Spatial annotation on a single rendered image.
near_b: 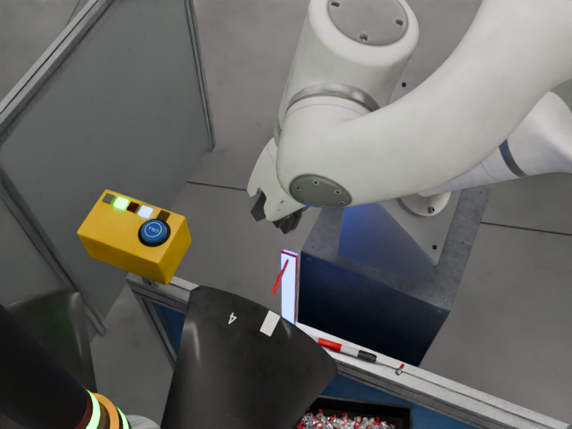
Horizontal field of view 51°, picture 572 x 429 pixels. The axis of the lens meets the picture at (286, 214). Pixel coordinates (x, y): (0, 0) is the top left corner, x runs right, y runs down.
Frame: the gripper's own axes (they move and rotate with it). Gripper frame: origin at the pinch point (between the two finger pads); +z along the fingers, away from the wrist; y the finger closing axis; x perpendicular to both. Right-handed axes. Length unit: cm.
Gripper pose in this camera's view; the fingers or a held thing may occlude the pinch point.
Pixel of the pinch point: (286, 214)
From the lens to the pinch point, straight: 70.3
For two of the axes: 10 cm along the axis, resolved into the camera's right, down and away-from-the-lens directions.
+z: -1.8, 4.5, 8.7
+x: 5.5, 7.9, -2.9
